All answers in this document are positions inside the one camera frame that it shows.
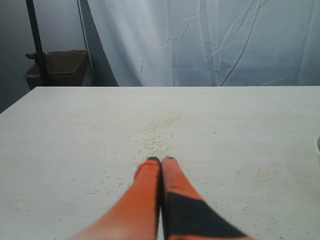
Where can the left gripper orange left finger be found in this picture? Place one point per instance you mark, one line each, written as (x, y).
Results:
(135, 215)

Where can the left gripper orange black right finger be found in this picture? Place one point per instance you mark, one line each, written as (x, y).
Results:
(185, 214)

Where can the white ceramic bowl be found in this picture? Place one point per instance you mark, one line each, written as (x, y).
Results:
(317, 145)

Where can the brown cardboard box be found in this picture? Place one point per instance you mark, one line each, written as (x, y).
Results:
(64, 68)

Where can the white backdrop curtain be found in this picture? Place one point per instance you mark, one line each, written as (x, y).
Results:
(211, 43)

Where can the black stand pole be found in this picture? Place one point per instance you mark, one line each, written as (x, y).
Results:
(37, 42)

